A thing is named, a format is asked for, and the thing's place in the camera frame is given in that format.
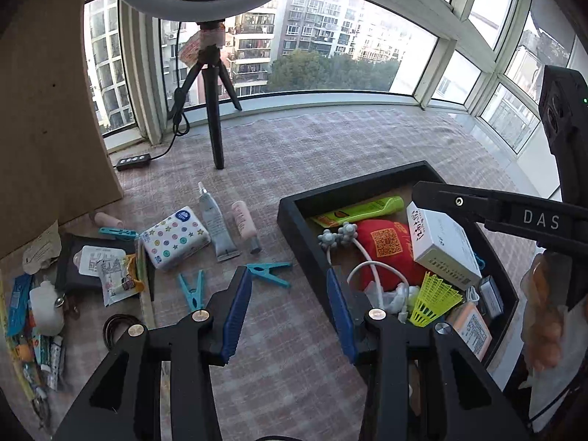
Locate dark brown hair band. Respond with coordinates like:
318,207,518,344
102,313,139,354

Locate small white tube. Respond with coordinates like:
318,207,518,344
46,333,66,391

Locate white cardboard box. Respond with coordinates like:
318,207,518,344
406,201,483,286

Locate green long packet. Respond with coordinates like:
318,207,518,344
309,196,405,228

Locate grey tube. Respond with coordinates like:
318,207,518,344
197,181,242,262

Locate black inline controller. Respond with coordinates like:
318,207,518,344
115,153,153,172

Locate beige paper packet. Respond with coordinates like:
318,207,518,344
22,220,62,276

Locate long wrapped chopsticks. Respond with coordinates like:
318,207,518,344
135,239,157,327

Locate white plastic bag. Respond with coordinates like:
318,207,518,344
379,282,421,318

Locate red pouch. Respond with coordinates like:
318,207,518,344
354,219,428,292

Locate blue packet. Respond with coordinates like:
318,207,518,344
7,273,35,337

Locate small snack packet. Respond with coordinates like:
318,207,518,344
96,257,145,308

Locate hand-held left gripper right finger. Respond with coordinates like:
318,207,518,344
326,266,529,441

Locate person's right hand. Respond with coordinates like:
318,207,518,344
521,254,569,373

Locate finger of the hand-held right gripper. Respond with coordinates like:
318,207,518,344
411,181,506,230

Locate yellow-green shuttlecock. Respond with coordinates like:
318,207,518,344
408,272,464,328

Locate white card packet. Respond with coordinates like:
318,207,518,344
73,245,127,279

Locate checked cloth desktop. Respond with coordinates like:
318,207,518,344
0,108,543,441

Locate orange tissue pack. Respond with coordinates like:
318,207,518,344
445,305,493,361

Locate small white bottle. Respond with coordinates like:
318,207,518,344
29,281,65,336

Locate black wallet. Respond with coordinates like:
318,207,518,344
57,234,154,301

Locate light wooden board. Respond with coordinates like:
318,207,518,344
0,0,125,260

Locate dotted tissue pack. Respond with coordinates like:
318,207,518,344
139,206,212,271

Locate white strap massager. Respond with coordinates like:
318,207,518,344
318,222,412,306

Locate pink tube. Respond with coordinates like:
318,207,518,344
231,201,263,254

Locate pink paper tag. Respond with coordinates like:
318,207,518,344
178,30,227,66

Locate black tripod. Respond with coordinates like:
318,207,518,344
166,21,243,171

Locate pink roll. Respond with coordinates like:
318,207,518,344
94,211,124,229

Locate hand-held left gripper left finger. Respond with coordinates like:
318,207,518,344
53,265,253,441

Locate black tray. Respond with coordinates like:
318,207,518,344
277,161,520,368

